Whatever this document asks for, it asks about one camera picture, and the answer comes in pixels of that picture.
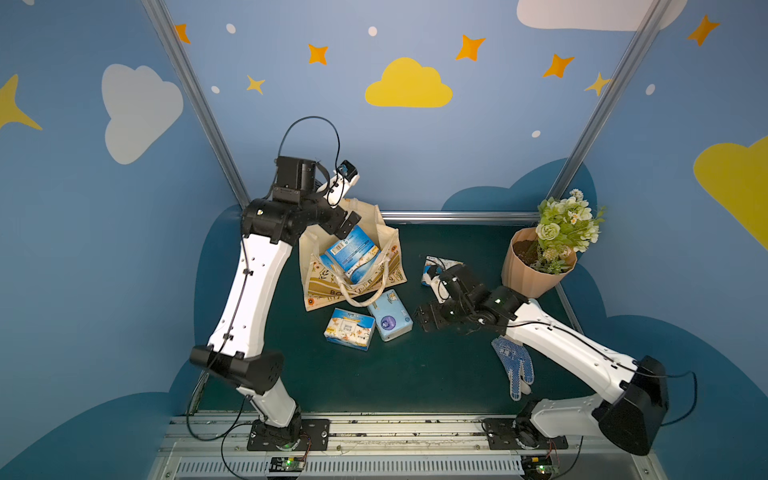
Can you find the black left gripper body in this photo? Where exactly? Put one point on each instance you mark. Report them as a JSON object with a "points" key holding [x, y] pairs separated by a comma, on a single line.
{"points": [[345, 222]]}

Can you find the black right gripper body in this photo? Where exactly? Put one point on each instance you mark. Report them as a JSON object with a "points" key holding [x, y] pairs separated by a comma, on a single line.
{"points": [[435, 312]]}

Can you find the light blue tissue pack purple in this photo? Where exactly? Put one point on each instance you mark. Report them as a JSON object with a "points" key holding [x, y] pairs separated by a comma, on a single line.
{"points": [[392, 319]]}

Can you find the beige canvas tote bag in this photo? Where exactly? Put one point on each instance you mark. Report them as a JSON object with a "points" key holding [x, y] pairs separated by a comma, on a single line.
{"points": [[325, 284]]}

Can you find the tissue pack cream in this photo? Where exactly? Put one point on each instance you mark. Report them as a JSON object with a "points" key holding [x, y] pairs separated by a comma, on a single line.
{"points": [[350, 329], [435, 264]]}

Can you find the tissue pack cream top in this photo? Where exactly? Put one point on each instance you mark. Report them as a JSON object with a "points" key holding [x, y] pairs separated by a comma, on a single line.
{"points": [[435, 264]]}

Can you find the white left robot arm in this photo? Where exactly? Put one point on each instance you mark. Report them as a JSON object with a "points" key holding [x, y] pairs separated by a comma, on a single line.
{"points": [[235, 351]]}

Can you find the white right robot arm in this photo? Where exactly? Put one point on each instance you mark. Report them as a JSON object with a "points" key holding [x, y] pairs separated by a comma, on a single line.
{"points": [[630, 398]]}

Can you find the blue dotted work glove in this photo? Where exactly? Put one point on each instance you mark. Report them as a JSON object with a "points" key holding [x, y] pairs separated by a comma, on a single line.
{"points": [[518, 365]]}

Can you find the potted green white flowers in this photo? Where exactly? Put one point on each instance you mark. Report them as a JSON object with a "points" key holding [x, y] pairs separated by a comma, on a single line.
{"points": [[538, 258]]}

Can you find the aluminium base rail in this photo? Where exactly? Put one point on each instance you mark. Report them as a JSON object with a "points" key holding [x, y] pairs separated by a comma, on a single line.
{"points": [[218, 445]]}

